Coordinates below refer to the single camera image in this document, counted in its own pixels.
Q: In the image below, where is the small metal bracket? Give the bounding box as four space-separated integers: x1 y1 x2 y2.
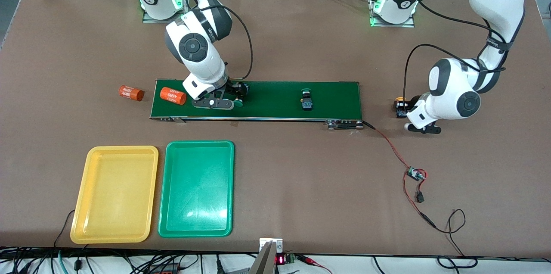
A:
259 238 283 254

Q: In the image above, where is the orange cylinder with white print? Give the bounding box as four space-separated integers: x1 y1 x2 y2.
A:
160 87 188 106
119 85 145 102

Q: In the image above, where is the thin black looped cable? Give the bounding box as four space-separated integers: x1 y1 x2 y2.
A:
433 209 479 269

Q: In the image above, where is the yellow plastic tray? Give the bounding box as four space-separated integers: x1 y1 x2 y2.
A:
70 146 159 244

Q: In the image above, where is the green plastic tray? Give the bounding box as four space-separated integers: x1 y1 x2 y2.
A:
158 140 235 238

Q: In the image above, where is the red and black wire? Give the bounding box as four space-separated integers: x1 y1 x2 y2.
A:
363 121 413 171

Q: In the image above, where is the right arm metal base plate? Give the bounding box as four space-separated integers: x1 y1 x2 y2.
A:
142 0 186 24

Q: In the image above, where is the thin black edge cable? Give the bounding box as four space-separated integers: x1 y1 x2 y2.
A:
53 209 89 249

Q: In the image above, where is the green conveyor belt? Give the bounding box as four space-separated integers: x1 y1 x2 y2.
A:
149 79 364 131

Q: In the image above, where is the thin red wire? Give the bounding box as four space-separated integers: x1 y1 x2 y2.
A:
402 171 437 228

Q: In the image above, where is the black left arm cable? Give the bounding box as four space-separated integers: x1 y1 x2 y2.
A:
402 0 513 99

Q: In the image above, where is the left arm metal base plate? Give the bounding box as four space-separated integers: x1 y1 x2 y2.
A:
367 0 416 28

